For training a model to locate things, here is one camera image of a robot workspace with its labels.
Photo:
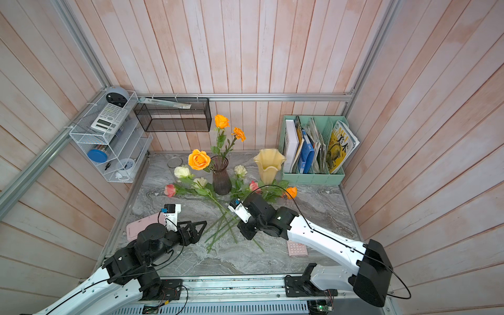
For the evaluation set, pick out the yellow ruffled vase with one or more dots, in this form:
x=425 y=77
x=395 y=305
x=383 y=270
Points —
x=269 y=162

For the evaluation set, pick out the pink heart-shaped box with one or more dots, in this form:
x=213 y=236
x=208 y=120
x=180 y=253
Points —
x=133 y=229

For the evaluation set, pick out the white wire wall shelf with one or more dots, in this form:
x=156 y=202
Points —
x=130 y=141

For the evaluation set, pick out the cream rose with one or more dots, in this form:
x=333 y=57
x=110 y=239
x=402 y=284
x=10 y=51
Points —
x=224 y=224
x=240 y=173
x=182 y=171

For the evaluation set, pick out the yellow cover magazine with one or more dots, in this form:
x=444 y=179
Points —
x=342 y=143

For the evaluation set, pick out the pink rose centre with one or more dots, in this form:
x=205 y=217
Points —
x=252 y=187

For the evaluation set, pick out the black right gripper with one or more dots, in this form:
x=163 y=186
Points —
x=248 y=233

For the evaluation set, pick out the white desk calculator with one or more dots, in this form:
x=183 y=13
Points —
x=110 y=119

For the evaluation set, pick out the white mug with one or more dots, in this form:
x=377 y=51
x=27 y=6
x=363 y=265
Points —
x=124 y=169

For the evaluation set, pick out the pink rose left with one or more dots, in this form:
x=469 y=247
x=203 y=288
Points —
x=175 y=190

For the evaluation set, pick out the orange rose large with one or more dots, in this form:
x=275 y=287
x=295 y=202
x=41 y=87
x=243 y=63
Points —
x=200 y=161

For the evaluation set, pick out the dark purple glass vase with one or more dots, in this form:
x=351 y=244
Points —
x=221 y=181

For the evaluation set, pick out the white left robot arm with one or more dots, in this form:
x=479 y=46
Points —
x=131 y=274

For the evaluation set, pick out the mint green file organizer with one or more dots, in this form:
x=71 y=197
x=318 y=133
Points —
x=318 y=128

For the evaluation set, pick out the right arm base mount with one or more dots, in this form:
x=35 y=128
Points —
x=301 y=286

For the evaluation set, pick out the pink calculator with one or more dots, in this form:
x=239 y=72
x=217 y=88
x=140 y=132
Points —
x=295 y=249

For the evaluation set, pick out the pink rose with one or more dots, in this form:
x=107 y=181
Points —
x=175 y=190
x=252 y=187

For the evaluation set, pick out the clear glass vase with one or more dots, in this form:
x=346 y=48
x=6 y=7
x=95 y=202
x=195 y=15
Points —
x=174 y=162

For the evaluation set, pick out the blue lidded jar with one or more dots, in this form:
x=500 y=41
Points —
x=98 y=153

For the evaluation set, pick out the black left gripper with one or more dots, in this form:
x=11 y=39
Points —
x=194 y=237

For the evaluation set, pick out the white book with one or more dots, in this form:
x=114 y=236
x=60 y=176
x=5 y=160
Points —
x=291 y=143

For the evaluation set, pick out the blue folder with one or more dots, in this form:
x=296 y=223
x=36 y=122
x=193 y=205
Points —
x=307 y=154

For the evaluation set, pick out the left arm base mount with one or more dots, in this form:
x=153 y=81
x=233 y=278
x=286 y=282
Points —
x=158 y=289

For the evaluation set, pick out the round grey speaker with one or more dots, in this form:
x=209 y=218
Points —
x=117 y=96

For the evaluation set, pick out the black mesh wall basket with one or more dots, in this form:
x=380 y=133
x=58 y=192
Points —
x=174 y=114

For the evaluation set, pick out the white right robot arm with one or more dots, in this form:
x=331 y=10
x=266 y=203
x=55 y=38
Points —
x=362 y=268

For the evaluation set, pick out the orange carnation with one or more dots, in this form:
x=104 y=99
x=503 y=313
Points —
x=237 y=134

